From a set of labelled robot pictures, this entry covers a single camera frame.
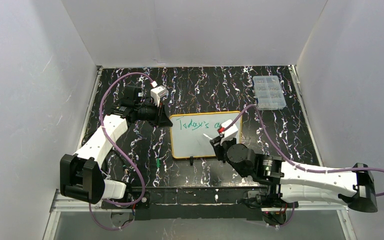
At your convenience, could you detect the yellow framed whiteboard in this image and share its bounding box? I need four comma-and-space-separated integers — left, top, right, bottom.
170, 111, 240, 159

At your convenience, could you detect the green marker cap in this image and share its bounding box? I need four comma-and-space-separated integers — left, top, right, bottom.
156, 158, 161, 169

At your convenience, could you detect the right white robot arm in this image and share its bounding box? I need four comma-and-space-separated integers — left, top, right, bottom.
209, 136, 378, 213

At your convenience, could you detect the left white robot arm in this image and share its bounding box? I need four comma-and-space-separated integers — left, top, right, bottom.
59, 84, 173, 204

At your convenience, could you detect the clear plastic compartment box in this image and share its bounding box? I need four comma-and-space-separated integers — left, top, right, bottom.
252, 75, 287, 111

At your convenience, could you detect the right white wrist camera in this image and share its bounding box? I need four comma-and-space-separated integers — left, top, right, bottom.
217, 119, 239, 145

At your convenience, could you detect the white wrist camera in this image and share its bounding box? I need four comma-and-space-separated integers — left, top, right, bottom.
150, 85, 169, 106
217, 119, 239, 145

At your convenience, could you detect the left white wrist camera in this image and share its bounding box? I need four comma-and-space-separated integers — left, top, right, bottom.
150, 85, 169, 106

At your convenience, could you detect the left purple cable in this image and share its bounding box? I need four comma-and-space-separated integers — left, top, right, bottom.
88, 71, 160, 231

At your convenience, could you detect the purple cable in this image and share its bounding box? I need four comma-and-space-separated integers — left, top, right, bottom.
88, 71, 160, 231
223, 104, 384, 229

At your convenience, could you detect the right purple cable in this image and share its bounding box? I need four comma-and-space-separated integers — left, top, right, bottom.
223, 104, 384, 229

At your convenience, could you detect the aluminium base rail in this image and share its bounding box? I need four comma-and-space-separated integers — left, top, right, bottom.
50, 187, 346, 219

